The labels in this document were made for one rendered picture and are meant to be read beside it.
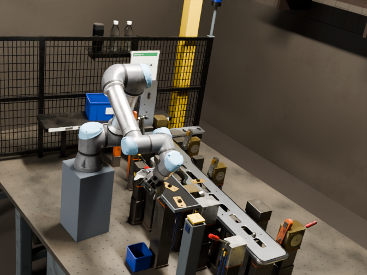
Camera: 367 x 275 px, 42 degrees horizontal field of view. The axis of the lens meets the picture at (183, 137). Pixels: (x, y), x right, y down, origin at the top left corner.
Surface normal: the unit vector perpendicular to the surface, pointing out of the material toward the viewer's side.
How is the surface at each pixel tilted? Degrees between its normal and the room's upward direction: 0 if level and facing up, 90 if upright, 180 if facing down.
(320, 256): 0
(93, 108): 90
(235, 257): 90
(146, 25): 90
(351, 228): 0
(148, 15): 90
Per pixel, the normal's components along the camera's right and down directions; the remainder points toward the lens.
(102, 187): 0.61, 0.42
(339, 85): -0.77, 0.17
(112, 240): 0.15, -0.89
